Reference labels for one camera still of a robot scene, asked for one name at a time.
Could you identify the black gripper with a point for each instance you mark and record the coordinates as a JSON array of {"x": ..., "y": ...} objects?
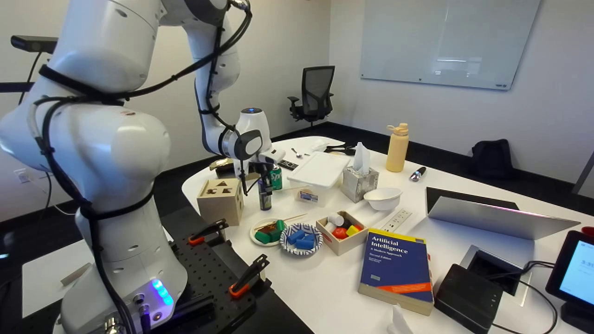
[{"x": 260, "y": 165}]

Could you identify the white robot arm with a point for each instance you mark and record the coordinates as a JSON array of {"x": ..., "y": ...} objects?
[{"x": 74, "y": 124}]

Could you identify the white bowl with green item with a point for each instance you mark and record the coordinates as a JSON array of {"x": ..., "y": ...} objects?
[{"x": 267, "y": 233}]

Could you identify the white empty bowl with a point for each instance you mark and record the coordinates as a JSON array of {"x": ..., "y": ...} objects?
[{"x": 382, "y": 198}]

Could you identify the green can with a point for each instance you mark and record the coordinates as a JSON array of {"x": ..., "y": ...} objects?
[{"x": 277, "y": 178}]

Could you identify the remote control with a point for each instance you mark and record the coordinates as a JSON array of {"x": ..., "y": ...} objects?
[{"x": 288, "y": 165}]

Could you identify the wooden shape sorter box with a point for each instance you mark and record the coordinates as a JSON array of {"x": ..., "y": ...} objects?
[{"x": 221, "y": 198}]

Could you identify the white plastic storage box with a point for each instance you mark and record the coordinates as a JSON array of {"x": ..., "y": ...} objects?
[{"x": 319, "y": 168}]

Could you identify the blue patterned paper plate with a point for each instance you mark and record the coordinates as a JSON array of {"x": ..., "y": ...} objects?
[{"x": 299, "y": 239}]

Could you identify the black orange clamp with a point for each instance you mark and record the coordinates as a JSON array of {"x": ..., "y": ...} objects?
[
  {"x": 210, "y": 233},
  {"x": 249, "y": 276}
]

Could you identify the grey tissue box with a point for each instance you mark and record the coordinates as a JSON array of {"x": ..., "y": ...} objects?
[{"x": 358, "y": 176}]

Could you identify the black office chair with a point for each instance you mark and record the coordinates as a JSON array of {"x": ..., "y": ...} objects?
[{"x": 314, "y": 100}]

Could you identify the wooden tray with toy blocks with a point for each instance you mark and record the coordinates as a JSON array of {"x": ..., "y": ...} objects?
[{"x": 342, "y": 232}]

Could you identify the beige water bottle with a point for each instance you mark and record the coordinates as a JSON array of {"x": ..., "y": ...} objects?
[{"x": 397, "y": 146}]

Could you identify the blue hardcover book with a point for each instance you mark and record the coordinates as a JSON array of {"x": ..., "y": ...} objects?
[{"x": 395, "y": 269}]

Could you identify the silver laptop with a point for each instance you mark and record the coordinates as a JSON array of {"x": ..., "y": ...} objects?
[{"x": 497, "y": 219}]

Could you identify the black backpack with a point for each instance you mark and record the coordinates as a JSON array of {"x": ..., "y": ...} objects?
[{"x": 490, "y": 159}]

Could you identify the black speaker box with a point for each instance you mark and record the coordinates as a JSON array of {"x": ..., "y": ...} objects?
[{"x": 468, "y": 298}]

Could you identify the small touchscreen tablet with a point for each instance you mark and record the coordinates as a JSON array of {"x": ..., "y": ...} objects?
[{"x": 572, "y": 280}]

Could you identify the wall whiteboard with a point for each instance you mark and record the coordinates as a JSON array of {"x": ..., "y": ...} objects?
[{"x": 457, "y": 42}]

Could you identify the black camera on stand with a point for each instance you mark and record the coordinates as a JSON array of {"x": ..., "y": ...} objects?
[{"x": 33, "y": 42}]

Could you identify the table cable grommet box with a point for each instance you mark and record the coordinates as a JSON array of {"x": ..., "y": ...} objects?
[{"x": 501, "y": 272}]

